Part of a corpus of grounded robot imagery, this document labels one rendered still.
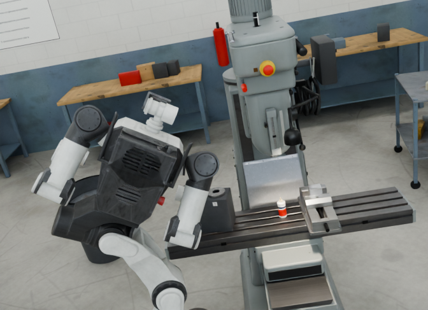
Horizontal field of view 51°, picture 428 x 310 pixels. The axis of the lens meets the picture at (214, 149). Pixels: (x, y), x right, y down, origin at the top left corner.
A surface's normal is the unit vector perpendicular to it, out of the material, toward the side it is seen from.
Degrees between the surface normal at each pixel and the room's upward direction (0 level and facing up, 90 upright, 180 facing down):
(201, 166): 68
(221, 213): 90
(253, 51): 90
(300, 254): 0
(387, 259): 0
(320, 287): 0
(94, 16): 90
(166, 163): 84
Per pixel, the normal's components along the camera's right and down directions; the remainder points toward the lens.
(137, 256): 0.22, 0.35
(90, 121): 0.27, 0.07
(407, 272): -0.18, -0.90
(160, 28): 0.01, 0.39
